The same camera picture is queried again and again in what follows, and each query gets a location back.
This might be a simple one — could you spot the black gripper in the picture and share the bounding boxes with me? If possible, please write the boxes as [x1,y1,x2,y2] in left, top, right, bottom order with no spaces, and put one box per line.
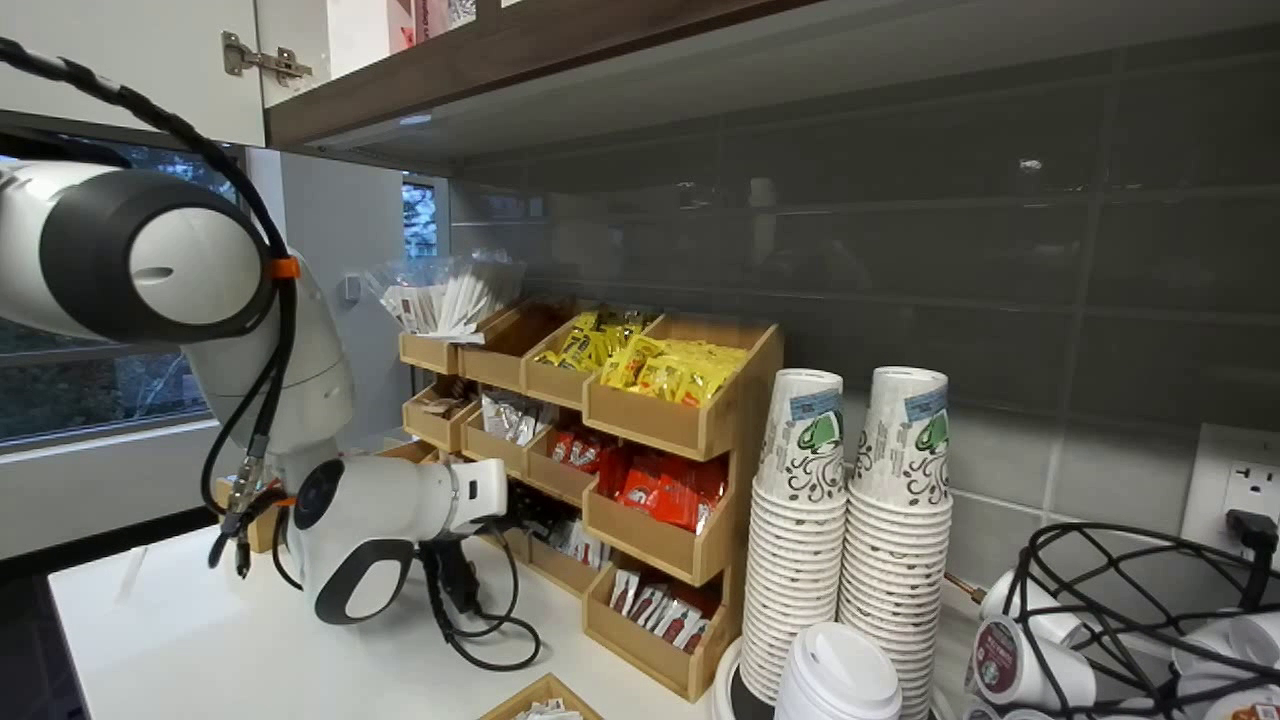
[499,480,571,535]

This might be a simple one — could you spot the sriracha sauce packets pile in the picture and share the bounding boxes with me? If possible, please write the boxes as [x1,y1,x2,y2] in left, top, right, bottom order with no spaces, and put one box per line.
[603,563,712,656]

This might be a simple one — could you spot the red white packets pile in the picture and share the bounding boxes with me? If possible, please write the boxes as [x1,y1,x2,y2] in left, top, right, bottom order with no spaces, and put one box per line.
[545,425,619,480]

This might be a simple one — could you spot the silver white packets pile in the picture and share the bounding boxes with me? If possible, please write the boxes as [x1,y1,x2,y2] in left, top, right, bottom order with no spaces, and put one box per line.
[478,394,562,453]

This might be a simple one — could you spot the wooden tiered condiment organizer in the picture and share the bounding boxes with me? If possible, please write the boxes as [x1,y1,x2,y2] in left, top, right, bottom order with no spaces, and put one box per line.
[394,324,483,465]
[449,301,575,563]
[517,314,639,599]
[580,318,790,710]

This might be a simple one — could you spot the low wooden box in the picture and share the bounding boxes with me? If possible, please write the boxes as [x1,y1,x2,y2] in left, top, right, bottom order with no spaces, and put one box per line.
[377,435,444,472]

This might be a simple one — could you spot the red ketchup packets pile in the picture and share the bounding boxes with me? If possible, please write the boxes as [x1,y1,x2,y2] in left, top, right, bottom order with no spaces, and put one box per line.
[609,443,731,535]

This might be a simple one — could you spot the brown sugar packets pile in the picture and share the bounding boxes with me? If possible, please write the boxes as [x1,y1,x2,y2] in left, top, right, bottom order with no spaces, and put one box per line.
[412,376,471,419]

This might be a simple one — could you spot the gold yellow packets pile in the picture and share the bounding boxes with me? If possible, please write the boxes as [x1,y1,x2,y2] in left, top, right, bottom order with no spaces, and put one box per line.
[537,309,653,379]

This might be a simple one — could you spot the small wooden packet box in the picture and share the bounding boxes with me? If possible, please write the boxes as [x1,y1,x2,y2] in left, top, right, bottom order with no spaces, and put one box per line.
[478,671,603,720]

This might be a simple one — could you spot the yellow mustard packets pile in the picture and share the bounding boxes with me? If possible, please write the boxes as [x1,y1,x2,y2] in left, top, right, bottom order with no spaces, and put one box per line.
[597,331,754,413]

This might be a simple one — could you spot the white paper stick packs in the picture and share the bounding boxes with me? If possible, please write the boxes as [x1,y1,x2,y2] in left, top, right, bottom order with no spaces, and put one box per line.
[422,273,508,345]

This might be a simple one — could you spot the clear wrapped straws bundle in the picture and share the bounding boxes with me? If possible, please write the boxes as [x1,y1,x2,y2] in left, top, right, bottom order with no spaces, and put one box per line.
[377,280,437,337]

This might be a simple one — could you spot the printed paper cups stack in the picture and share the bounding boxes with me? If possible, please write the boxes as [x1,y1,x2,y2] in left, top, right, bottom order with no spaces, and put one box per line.
[836,359,961,720]
[737,364,853,711]

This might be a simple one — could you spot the narrow window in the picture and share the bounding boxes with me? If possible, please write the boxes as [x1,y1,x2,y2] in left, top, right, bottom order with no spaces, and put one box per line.
[397,176,444,294]

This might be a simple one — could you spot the white cup lids stack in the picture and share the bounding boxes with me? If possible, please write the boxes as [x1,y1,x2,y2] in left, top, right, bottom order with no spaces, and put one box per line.
[772,615,903,720]

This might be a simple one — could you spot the large window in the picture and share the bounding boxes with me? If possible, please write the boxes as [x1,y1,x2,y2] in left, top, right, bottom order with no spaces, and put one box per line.
[0,131,254,453]

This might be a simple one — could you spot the red white box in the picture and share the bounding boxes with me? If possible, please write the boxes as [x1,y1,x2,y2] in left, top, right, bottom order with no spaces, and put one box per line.
[383,0,479,56]

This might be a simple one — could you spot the coffee pods pile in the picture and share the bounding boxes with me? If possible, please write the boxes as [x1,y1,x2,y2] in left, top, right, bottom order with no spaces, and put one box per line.
[961,569,1280,720]

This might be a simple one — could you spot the metal cabinet hinge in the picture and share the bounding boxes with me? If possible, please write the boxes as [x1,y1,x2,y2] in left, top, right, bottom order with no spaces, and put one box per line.
[219,30,316,89]

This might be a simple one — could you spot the black power plug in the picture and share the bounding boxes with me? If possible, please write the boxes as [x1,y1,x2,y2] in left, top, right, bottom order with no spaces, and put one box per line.
[1219,503,1280,615]

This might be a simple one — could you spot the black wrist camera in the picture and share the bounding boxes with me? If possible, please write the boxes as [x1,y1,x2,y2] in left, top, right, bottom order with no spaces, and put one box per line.
[418,527,490,615]

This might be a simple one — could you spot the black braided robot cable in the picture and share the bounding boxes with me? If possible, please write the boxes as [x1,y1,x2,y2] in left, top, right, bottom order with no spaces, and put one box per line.
[0,36,549,676]

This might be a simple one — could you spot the black wire basket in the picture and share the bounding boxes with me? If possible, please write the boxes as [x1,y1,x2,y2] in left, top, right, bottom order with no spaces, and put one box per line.
[996,515,1280,720]

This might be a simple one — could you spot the upper wall cabinet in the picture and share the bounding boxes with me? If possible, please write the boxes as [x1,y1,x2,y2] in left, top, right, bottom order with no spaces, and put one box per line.
[0,0,1280,174]

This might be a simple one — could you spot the white wall power outlet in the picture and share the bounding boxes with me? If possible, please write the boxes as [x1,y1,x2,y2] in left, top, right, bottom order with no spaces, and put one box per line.
[1176,419,1280,571]

